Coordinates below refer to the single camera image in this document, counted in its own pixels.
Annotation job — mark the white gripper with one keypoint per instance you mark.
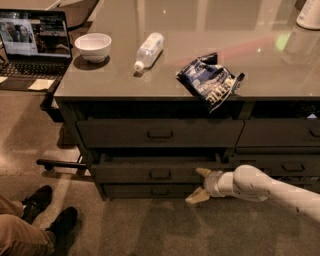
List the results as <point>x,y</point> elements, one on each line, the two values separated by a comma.
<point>212,183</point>

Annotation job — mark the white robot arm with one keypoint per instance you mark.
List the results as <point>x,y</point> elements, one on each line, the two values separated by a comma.
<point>249,183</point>

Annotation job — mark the blue chip bag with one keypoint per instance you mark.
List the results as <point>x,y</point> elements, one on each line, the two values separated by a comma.
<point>210,81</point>

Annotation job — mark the clear plastic water bottle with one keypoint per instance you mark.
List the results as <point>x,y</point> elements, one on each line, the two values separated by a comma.
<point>149,51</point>

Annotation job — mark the black right shoe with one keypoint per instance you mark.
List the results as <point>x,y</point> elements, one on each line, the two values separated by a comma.
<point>62,229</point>

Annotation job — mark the black shoe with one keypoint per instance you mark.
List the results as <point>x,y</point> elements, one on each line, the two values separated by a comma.
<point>62,229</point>
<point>36,203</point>

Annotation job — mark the black chair base leg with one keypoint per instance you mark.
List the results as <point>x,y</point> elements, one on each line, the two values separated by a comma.
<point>50,164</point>

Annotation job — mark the black left shoe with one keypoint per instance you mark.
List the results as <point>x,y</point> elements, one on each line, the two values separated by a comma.
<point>36,203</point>

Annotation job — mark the white ceramic bowl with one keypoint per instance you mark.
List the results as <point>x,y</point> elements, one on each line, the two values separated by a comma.
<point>94,47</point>

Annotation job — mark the white sticky note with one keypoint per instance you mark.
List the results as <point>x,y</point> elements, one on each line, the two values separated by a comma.
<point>41,84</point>

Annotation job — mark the tan trouser leg lower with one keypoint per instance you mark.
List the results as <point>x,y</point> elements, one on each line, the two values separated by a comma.
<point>19,238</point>

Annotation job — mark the tan trouser leg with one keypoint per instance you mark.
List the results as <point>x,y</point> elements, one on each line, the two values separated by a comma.
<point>19,238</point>
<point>8,206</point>

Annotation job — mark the tan trouser leg upper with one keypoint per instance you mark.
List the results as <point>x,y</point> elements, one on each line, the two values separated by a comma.
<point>8,206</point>

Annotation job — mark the white cylinder on counter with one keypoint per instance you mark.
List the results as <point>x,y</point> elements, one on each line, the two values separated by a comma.
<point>309,16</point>

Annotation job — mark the open black laptop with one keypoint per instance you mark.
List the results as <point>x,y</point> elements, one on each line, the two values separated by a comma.
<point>37,46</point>

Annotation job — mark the dark cabinet frame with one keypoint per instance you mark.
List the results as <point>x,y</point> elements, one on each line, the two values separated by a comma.
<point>74,111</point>

